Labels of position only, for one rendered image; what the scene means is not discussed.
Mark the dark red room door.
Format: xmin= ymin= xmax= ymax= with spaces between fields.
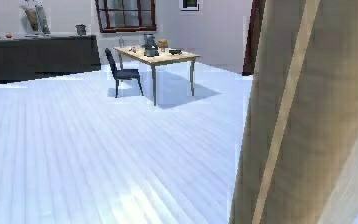
xmin=242 ymin=0 xmax=266 ymax=76

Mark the tan wooden cupboard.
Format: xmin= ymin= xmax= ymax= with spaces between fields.
xmin=228 ymin=0 xmax=358 ymax=224

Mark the grey coffee machine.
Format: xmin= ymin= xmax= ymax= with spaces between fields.
xmin=143 ymin=33 xmax=160 ymax=58

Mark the wooden dining table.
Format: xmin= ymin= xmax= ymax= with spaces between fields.
xmin=113 ymin=45 xmax=201 ymax=107

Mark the red framed window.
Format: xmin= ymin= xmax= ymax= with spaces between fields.
xmin=94 ymin=0 xmax=157 ymax=34

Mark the small white framed picture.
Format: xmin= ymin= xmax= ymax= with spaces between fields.
xmin=180 ymin=0 xmax=201 ymax=12

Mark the dark kitchen counter cabinet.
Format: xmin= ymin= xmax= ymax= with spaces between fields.
xmin=0 ymin=34 xmax=102 ymax=83

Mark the dark blue chair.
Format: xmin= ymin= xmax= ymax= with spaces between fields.
xmin=104 ymin=47 xmax=145 ymax=99

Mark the grey metal pot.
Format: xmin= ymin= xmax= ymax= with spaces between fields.
xmin=75 ymin=23 xmax=88 ymax=37

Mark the white framed leaning picture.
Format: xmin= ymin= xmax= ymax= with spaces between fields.
xmin=19 ymin=0 xmax=52 ymax=37

